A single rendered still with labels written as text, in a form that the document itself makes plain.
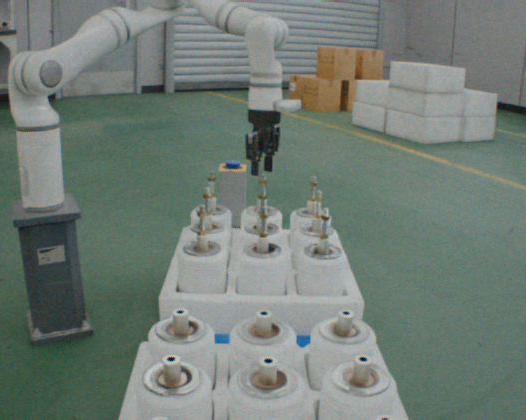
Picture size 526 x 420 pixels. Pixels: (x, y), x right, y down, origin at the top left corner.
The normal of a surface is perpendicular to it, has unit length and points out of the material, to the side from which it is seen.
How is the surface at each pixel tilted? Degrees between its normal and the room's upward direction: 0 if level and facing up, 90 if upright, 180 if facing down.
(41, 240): 90
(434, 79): 90
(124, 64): 90
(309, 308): 90
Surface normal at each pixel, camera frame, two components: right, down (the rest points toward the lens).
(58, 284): 0.48, 0.29
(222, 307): 0.02, 0.32
